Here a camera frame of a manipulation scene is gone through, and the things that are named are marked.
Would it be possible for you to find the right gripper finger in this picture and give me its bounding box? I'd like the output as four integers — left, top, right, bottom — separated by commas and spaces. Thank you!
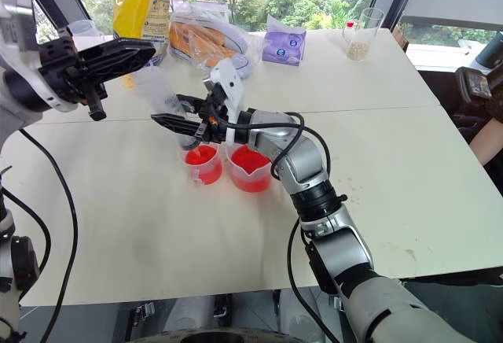
150, 112, 204, 140
176, 94, 208, 114

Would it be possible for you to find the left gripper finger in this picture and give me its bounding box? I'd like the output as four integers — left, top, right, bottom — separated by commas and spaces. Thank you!
86, 90, 108, 123
77, 37, 158, 84

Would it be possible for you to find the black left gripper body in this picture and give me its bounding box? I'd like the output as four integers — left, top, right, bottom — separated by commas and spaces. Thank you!
37, 27, 109, 105

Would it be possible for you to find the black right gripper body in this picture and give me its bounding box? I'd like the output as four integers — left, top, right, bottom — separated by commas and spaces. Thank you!
194, 82, 237, 142

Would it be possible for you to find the small clear plastic cup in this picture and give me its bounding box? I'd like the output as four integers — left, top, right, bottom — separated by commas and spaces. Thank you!
67, 19, 99, 39

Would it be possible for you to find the spouted cup of red liquid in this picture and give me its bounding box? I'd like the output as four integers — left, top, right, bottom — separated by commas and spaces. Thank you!
224, 145, 273, 194

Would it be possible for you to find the yellow printed snack bag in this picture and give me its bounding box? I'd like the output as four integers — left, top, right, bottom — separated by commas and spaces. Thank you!
112, 0, 174, 68

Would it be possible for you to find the clear plastic bag of bread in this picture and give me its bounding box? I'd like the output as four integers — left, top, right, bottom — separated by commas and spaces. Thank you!
168, 1, 261, 79

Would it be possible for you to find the purple tissue pack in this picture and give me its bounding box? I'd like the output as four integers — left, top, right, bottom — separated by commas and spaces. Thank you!
261, 14, 307, 65

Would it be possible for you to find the small red-capped clear bottle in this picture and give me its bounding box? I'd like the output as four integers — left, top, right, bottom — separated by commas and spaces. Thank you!
342, 20, 358, 47

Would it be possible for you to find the tall clear drinking glass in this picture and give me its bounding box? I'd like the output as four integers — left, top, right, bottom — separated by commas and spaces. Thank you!
345, 7, 385, 62

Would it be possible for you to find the black handheld device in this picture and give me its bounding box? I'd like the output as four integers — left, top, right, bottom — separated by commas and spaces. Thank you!
455, 66, 503, 105

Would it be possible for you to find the dark green container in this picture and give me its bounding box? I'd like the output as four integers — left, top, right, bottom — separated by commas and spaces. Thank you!
475, 30, 503, 71

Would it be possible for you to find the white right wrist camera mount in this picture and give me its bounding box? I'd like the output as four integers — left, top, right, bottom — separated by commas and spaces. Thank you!
203, 58, 247, 146

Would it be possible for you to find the handled cup of red liquid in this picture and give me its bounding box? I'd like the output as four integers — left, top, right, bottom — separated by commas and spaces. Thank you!
182, 144, 224, 186

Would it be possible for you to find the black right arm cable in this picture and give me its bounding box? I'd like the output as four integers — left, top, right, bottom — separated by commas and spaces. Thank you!
210, 111, 343, 343

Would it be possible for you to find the long black left arm cable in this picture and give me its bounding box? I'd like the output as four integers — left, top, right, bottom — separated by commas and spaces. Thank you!
18, 128, 79, 343

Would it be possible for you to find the short black left arm cable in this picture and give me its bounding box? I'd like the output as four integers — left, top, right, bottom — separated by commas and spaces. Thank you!
0, 187, 53, 301

